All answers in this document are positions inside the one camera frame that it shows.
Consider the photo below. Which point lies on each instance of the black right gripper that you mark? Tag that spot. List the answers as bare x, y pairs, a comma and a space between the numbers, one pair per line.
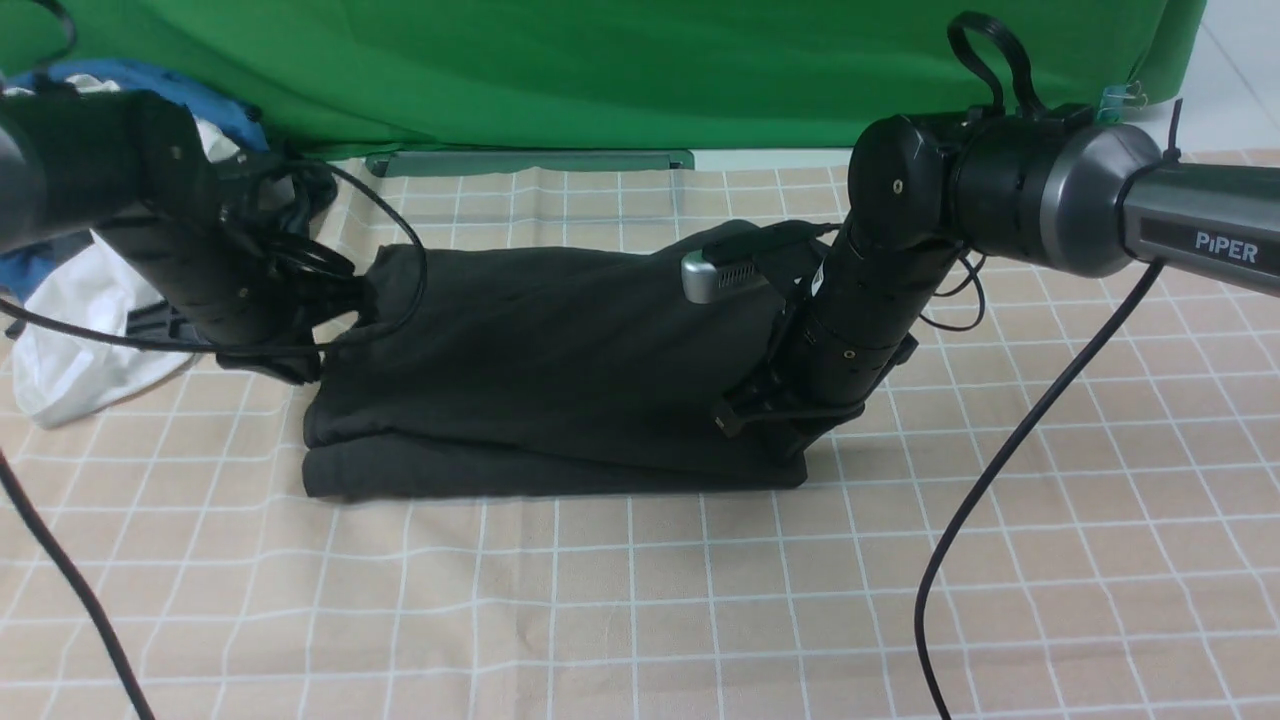
809, 383

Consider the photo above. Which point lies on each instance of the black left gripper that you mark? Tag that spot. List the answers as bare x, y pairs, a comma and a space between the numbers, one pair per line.
322, 285

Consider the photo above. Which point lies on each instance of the dark gray long-sleeve top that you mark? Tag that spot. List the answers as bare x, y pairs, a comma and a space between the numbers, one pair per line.
541, 372

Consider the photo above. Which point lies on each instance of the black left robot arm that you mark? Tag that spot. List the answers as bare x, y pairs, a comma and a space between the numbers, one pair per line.
225, 243

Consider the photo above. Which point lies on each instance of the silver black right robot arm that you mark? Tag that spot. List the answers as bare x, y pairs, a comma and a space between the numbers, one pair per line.
1057, 191

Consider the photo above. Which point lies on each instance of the dark crumpled garment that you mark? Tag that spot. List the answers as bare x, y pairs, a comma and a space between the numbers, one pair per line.
312, 189

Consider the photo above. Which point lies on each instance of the green metal base bar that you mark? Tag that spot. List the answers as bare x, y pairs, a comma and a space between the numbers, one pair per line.
477, 162

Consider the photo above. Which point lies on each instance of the green backdrop cloth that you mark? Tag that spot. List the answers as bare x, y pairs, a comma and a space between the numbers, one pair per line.
347, 78

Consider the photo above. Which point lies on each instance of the white crumpled garment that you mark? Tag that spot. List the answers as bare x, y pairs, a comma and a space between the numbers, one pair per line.
90, 330

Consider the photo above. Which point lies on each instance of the blue crumpled garment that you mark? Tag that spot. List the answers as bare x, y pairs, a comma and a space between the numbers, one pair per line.
224, 123

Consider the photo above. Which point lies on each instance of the beige checkered tablecloth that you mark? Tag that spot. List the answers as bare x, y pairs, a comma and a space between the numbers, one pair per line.
1124, 566

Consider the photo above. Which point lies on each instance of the metal binder clip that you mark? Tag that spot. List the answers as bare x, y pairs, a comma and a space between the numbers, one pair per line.
1116, 100

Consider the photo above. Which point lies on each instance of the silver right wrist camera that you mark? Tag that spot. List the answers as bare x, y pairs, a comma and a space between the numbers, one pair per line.
741, 259

